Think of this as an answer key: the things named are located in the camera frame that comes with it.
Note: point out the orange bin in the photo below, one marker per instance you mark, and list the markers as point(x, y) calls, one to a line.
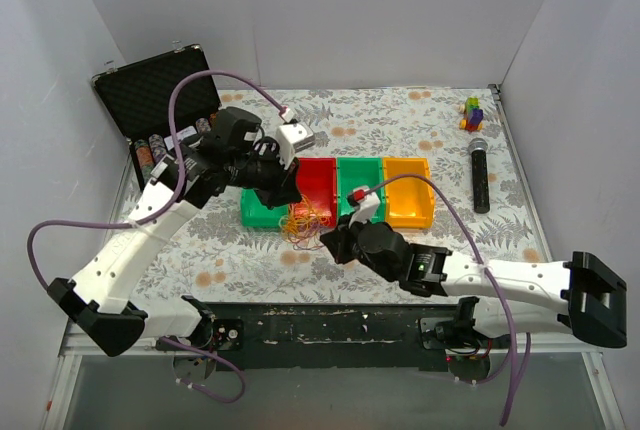
point(410, 203)

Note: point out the colourful toy block figure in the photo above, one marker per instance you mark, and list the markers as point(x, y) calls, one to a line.
point(472, 115)

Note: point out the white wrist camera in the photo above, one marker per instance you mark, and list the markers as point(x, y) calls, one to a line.
point(365, 202)
point(293, 138)

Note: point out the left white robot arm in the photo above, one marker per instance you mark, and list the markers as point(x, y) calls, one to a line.
point(234, 153)

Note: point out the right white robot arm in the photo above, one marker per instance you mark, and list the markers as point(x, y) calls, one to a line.
point(581, 296)

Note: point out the black poker chip case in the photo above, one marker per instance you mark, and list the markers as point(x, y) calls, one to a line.
point(137, 96)

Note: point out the floral table mat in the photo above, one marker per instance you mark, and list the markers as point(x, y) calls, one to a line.
point(215, 258)

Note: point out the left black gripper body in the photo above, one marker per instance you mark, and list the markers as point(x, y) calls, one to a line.
point(285, 184)

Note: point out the left green bin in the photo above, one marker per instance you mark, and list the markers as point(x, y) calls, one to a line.
point(255, 215)

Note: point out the green bin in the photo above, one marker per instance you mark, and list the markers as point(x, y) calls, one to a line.
point(255, 215)
point(354, 172)

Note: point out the right green bin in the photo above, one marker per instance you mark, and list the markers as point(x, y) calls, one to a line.
point(354, 172)

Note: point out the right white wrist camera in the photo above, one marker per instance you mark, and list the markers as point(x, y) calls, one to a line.
point(365, 202)

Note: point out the red bin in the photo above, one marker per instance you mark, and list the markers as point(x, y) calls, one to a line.
point(316, 181)

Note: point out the black microphone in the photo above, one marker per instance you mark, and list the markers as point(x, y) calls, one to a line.
point(480, 183)

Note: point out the aluminium frame rail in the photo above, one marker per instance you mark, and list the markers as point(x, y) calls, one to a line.
point(592, 356)

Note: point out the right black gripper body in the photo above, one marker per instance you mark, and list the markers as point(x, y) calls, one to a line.
point(344, 239)

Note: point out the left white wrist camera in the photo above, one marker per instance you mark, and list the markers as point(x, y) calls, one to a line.
point(293, 138)

